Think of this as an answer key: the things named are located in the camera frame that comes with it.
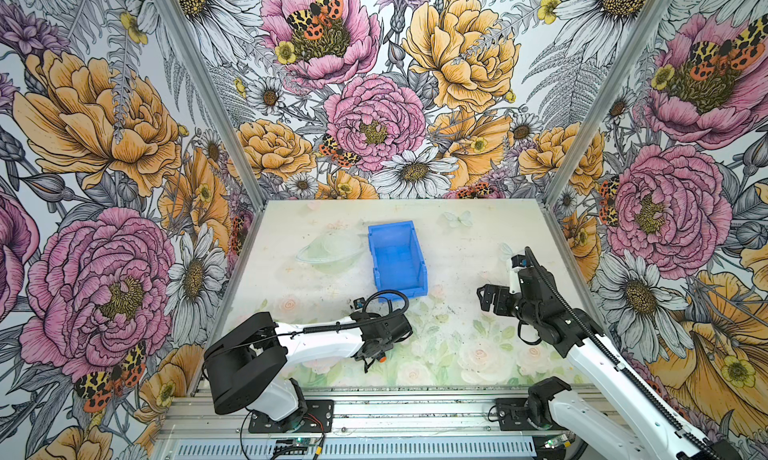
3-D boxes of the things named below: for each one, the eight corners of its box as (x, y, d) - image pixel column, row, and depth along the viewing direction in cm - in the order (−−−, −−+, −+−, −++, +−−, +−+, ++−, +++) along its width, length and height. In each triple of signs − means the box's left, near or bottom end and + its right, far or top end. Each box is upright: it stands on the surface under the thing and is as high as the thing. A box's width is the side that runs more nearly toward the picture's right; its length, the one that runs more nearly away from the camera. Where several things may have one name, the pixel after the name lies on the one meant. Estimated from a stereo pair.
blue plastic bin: (378, 306, 95) (376, 288, 87) (369, 245, 111) (367, 225, 103) (427, 299, 97) (430, 281, 89) (412, 240, 113) (413, 219, 104)
